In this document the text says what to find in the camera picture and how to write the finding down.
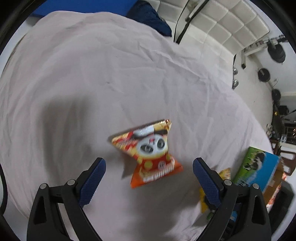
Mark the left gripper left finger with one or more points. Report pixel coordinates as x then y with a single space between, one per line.
45 221

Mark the blue green cardboard box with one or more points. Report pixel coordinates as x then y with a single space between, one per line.
263 168

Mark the white tufted sofa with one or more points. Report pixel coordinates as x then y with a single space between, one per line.
216 29

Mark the orange panda snack bag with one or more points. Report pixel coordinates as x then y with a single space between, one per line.
148 145

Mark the dark blue cloth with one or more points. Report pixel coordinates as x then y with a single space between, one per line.
143 12

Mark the blue cushion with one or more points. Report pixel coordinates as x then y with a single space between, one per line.
120 7

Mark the yellow snack bag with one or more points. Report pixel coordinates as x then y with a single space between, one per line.
205 202

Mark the black barbell weights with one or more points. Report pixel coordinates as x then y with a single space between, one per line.
273 57

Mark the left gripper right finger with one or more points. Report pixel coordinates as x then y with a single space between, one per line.
241 213

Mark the white table cloth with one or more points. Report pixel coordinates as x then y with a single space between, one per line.
74 80

